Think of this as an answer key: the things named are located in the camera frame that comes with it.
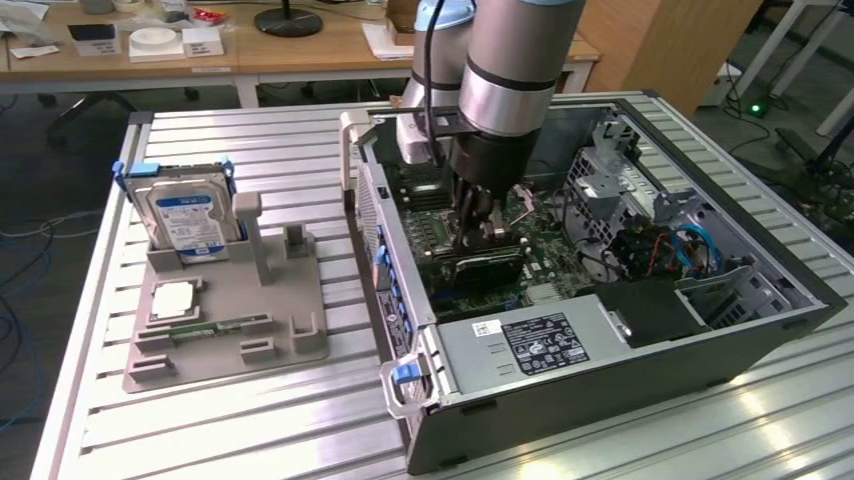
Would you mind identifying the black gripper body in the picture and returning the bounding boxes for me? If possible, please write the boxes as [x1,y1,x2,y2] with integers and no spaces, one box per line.
[448,127,542,198]

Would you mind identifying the black graphics card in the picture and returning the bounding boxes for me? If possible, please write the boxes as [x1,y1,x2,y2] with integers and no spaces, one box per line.
[426,242,525,288]

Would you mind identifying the metal socket cover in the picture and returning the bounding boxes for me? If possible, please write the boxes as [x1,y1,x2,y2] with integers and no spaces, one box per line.
[508,183,537,224]

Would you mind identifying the green motherboard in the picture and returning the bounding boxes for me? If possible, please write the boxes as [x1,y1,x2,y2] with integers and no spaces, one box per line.
[390,167,602,322]

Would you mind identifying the metal disk bay cage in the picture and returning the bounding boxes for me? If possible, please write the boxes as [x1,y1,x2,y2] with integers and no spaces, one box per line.
[566,119,669,236]

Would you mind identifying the white paper stack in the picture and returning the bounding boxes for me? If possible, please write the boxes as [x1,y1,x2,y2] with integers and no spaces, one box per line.
[362,22,418,62]

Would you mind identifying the grey power supply unit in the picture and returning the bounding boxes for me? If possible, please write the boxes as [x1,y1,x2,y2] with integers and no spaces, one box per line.
[426,294,633,394]

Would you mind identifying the open cardboard box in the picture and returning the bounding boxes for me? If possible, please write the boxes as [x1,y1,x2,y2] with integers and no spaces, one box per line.
[386,0,422,34]

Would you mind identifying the wooden cabinet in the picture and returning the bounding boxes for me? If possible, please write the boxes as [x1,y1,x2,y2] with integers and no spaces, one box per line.
[566,0,766,117]

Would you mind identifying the grey parts rack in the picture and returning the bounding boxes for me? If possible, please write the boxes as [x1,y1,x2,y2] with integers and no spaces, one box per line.
[122,189,333,395]

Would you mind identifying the black round lamp base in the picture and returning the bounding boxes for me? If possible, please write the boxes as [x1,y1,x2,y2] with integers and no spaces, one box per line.
[253,0,326,39]

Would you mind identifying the hard disk with blue label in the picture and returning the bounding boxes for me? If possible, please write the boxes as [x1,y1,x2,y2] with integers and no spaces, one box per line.
[131,172,242,264]

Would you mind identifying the black open PC case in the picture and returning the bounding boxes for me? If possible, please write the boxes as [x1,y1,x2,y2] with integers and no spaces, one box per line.
[339,97,851,476]

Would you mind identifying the green RAM stick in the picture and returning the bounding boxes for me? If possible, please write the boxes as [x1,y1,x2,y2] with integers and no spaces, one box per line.
[170,319,259,344]

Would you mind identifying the silver CPU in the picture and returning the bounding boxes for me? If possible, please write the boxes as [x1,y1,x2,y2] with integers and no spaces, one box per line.
[150,283,199,319]

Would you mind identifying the blue disk caddy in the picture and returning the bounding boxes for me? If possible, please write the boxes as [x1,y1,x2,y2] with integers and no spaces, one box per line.
[111,157,241,251]

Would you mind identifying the black floor stand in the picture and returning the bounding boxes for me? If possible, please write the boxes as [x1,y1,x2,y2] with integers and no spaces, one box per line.
[773,102,854,177]

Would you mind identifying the small white box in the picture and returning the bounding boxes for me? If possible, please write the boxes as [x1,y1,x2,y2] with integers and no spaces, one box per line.
[181,27,225,59]

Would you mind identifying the white square bowl box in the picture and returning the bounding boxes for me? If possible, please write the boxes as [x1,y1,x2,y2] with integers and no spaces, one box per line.
[127,27,189,64]

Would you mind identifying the wooden desk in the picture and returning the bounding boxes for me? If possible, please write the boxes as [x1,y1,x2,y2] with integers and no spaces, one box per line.
[0,0,602,109]

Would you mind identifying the black office chair base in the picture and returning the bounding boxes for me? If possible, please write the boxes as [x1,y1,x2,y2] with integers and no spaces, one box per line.
[38,89,202,147]

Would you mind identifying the white box with black top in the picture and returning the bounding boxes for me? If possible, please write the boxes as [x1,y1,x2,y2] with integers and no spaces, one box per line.
[66,23,125,57]

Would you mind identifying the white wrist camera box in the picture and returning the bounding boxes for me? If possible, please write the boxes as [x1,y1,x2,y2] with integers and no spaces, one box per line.
[396,112,444,165]

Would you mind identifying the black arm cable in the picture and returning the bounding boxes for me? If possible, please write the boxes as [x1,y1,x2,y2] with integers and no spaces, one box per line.
[421,0,448,169]

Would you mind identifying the blue wire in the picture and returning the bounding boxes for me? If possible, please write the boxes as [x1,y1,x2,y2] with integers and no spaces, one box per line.
[670,227,724,274]

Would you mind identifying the white table frame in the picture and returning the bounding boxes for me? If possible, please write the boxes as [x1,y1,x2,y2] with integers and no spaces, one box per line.
[730,0,854,137]

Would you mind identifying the blue floor cable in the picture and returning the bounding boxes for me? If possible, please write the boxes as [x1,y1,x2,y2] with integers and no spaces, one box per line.
[0,239,57,432]

